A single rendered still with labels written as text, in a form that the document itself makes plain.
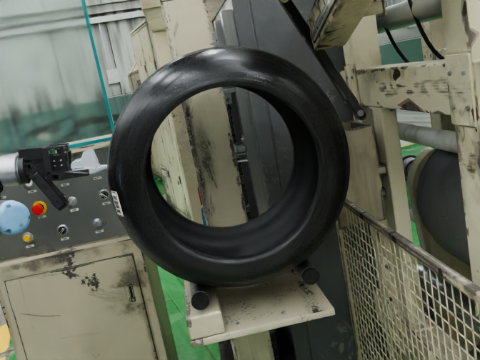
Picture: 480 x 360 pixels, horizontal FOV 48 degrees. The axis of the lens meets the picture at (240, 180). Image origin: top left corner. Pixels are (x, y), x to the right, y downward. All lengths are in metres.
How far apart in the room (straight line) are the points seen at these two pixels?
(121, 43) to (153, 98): 9.29
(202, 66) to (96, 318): 1.23
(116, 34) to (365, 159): 9.11
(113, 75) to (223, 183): 8.81
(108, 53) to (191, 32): 8.87
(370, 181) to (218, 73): 0.65
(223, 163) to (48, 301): 0.91
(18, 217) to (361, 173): 0.96
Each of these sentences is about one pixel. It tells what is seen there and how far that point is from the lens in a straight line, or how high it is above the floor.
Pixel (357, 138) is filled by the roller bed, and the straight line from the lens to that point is 1.65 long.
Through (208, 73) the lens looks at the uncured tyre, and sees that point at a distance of 1.25.
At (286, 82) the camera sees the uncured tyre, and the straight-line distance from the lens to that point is 1.27.
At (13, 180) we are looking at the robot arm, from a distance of 1.41.
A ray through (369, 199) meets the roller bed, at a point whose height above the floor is 0.98.
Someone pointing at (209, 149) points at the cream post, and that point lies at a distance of 1.64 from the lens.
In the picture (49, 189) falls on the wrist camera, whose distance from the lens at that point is 1.40.
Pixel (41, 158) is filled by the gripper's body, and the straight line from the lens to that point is 1.40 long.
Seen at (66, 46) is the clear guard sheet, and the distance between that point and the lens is 2.04.
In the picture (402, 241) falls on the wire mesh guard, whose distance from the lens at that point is 1.24.
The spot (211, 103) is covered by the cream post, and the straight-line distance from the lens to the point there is 1.63.
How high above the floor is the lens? 1.42
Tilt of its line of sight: 11 degrees down
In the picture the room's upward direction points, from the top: 11 degrees counter-clockwise
